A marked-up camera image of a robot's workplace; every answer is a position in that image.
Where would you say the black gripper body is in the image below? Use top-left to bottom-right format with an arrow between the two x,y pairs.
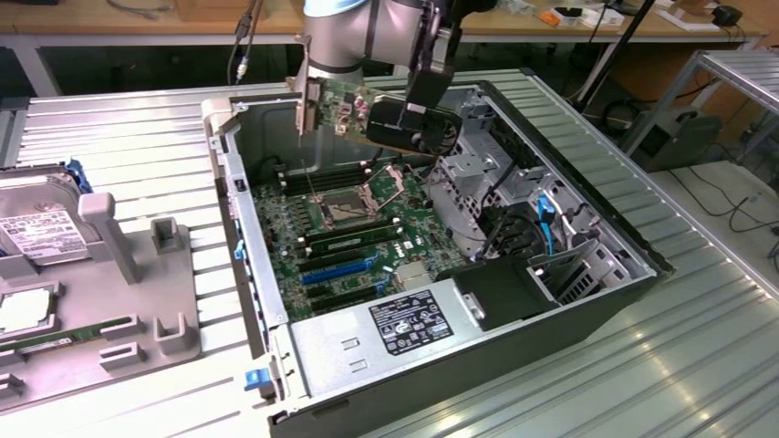
412,22 -> 457,77

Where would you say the green graphics card black cooler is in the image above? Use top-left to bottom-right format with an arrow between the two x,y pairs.
285,34 -> 465,160

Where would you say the wooden workbench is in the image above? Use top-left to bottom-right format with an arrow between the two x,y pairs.
0,0 -> 769,47

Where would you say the perforated silver drive cage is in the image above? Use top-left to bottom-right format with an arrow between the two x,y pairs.
424,123 -> 594,256

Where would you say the metal socket cover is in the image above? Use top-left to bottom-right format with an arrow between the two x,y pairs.
361,163 -> 406,214

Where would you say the black RAM slot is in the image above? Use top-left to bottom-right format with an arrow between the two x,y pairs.
278,169 -> 373,189
298,219 -> 402,245
300,222 -> 402,248
280,173 -> 373,194
297,215 -> 402,242
277,164 -> 373,184
276,160 -> 373,180

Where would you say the thin metal locking lever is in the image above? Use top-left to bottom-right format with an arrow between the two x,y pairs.
300,158 -> 321,204

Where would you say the silver CPU socket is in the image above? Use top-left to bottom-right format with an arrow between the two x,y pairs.
313,186 -> 376,229

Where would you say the orange and white box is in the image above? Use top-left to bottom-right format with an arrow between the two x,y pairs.
537,5 -> 626,28

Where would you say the black tripod pole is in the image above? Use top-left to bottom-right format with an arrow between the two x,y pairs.
574,0 -> 661,113

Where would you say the green RAM stick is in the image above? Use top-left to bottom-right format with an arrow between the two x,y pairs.
306,225 -> 400,256
0,318 -> 132,355

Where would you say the silver chipset heatsink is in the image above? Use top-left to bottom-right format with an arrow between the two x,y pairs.
394,262 -> 437,288

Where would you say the long black expansion slot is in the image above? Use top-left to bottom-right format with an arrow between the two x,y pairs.
296,250 -> 377,274
306,285 -> 382,309
310,298 -> 378,317

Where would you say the white flat box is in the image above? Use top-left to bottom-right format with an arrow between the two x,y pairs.
653,0 -> 722,33

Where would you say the blue expansion slot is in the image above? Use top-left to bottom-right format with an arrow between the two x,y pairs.
298,256 -> 376,285

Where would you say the green motherboard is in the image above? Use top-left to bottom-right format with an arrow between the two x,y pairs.
252,163 -> 464,318

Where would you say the black floor device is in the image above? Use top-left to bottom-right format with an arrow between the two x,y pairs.
632,110 -> 726,173

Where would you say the blue expansion card retainer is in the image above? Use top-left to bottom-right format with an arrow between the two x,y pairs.
229,218 -> 272,332

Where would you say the slotted silver disk bay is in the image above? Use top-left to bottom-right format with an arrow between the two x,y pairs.
525,236 -> 637,307

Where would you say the black power adapter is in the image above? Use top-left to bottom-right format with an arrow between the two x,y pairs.
710,4 -> 744,27

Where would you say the grey power supply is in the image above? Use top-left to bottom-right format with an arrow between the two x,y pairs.
288,277 -> 488,398

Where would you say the black PC case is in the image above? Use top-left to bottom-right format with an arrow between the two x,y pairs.
200,79 -> 676,428

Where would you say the silver hard disk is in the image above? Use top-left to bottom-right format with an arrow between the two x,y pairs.
0,171 -> 102,268

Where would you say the grey parts rack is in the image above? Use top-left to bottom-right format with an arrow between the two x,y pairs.
0,191 -> 205,414

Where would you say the silver CPU chip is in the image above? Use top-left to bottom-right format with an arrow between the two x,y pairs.
0,289 -> 53,337

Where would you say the black coiled cable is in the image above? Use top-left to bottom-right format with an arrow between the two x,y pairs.
601,98 -> 644,133

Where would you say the black hanging cable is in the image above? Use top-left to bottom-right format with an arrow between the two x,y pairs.
225,0 -> 268,86

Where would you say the black cable bundle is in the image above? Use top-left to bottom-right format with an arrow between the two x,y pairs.
480,204 -> 542,261

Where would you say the blue wire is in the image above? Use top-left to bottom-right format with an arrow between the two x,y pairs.
534,193 -> 558,256

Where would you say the aluminium frame table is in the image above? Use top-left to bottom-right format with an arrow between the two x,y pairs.
618,48 -> 779,168

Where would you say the blue disk bracket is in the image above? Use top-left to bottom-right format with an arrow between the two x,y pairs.
60,156 -> 93,195

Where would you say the grey metal frame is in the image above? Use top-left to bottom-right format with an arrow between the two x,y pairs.
0,95 -> 30,168

